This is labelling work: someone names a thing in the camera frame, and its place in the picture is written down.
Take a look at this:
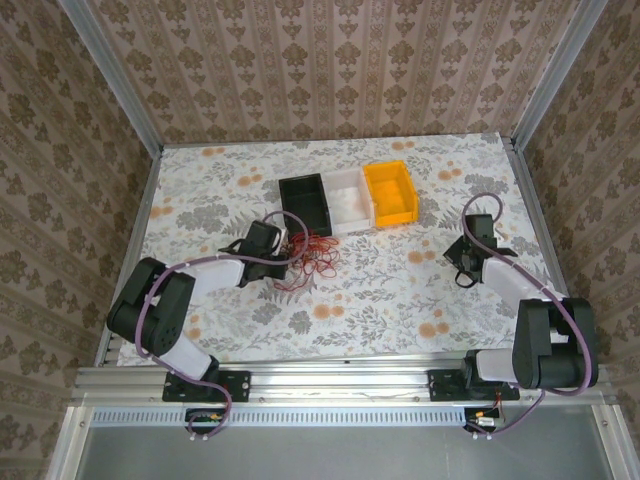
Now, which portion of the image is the thin orange cable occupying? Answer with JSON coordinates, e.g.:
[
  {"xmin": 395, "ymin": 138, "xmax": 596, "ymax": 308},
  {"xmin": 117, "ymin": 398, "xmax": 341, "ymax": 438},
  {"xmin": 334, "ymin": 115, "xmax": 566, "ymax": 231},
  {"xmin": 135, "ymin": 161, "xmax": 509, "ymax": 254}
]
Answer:
[{"xmin": 273, "ymin": 249, "xmax": 331, "ymax": 294}]

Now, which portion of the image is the black plastic bin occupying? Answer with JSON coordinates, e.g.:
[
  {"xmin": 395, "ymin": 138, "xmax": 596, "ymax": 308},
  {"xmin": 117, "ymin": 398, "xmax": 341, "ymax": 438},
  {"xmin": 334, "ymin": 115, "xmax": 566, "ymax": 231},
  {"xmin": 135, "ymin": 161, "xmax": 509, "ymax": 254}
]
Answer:
[{"xmin": 278, "ymin": 172, "xmax": 335, "ymax": 237}]

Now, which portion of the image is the yellow plastic bin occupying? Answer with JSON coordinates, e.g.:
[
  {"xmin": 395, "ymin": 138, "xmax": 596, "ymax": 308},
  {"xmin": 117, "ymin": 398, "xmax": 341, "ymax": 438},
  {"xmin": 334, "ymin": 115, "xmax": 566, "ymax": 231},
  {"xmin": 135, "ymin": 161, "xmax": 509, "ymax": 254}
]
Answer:
[{"xmin": 362, "ymin": 159, "xmax": 421, "ymax": 230}]

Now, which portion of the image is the white plastic bin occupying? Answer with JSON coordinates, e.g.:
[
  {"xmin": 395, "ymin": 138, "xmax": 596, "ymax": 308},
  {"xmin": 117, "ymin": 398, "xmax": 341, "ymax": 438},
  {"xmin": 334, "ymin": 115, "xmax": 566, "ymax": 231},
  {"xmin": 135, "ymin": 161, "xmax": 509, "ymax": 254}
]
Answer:
[{"xmin": 322, "ymin": 168, "xmax": 375, "ymax": 237}]

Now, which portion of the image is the floral tablecloth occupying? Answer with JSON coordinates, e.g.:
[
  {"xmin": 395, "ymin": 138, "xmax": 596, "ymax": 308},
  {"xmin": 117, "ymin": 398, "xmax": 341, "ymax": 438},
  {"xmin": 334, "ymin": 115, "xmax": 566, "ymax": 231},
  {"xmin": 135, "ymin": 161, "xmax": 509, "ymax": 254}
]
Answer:
[{"xmin": 117, "ymin": 132, "xmax": 574, "ymax": 364}]

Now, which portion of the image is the grey metal shelf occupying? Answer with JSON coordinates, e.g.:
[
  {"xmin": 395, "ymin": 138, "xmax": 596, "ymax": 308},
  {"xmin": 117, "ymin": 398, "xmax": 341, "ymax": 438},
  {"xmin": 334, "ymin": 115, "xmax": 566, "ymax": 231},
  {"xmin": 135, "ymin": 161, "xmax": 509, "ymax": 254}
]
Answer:
[{"xmin": 47, "ymin": 404, "xmax": 634, "ymax": 480}]

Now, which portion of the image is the aluminium table side rail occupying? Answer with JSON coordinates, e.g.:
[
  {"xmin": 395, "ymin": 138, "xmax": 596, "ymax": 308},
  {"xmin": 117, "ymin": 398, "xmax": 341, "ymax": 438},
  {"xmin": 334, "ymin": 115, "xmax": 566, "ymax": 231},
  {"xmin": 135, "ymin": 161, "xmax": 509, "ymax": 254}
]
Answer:
[
  {"xmin": 94, "ymin": 144, "xmax": 165, "ymax": 369},
  {"xmin": 502, "ymin": 133, "xmax": 591, "ymax": 365}
]

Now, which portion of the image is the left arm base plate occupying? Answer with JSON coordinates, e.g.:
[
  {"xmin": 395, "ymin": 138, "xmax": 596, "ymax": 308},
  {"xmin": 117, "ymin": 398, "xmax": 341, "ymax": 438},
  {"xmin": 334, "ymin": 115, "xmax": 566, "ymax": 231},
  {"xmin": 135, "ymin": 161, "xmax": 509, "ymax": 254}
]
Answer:
[{"xmin": 162, "ymin": 370, "xmax": 252, "ymax": 404}]

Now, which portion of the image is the aluminium mounting rail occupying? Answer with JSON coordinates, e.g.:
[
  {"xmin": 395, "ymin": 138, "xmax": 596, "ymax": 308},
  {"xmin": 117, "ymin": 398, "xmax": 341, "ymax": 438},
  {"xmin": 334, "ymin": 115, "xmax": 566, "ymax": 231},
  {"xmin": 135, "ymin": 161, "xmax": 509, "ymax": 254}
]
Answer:
[{"xmin": 69, "ymin": 357, "xmax": 614, "ymax": 407}]

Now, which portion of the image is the slotted grey cable duct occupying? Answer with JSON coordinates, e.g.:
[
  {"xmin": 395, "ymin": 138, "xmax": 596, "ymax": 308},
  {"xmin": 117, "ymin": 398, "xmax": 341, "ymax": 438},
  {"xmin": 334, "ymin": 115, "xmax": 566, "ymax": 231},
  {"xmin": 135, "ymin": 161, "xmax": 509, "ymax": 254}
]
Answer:
[{"xmin": 89, "ymin": 407, "xmax": 596, "ymax": 426}]

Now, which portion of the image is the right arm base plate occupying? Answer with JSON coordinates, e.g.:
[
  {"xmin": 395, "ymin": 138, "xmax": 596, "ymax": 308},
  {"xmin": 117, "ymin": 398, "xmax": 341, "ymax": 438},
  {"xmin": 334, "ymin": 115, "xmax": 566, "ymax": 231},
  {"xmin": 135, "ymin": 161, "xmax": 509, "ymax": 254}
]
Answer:
[{"xmin": 428, "ymin": 369, "xmax": 521, "ymax": 403}]

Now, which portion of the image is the aluminium frame post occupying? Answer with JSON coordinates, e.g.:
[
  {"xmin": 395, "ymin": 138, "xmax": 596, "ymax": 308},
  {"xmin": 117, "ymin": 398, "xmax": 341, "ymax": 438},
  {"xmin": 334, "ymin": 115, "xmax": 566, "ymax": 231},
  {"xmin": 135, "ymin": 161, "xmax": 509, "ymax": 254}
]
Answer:
[
  {"xmin": 510, "ymin": 0, "xmax": 609, "ymax": 151},
  {"xmin": 58, "ymin": 0, "xmax": 165, "ymax": 154}
]

